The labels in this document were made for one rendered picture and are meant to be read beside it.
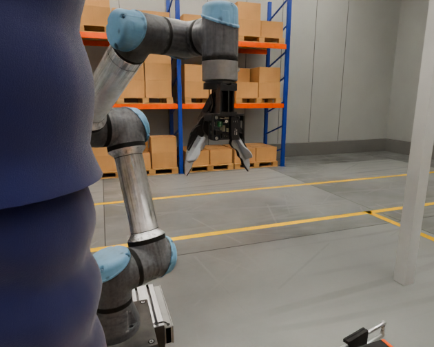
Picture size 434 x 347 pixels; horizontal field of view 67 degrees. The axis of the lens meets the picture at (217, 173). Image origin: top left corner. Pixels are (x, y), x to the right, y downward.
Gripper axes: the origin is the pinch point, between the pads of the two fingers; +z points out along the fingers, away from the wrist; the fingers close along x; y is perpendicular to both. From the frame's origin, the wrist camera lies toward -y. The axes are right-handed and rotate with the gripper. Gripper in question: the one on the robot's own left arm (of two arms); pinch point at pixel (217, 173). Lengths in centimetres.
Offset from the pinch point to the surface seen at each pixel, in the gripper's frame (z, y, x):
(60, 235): -3.6, 36.7, -28.7
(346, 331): 152, -101, 136
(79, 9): -25.4, 31.8, -25.4
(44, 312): 3.6, 37.8, -30.7
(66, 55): -20.5, 35.9, -26.7
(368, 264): 152, -178, 230
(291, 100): -14, -809, 514
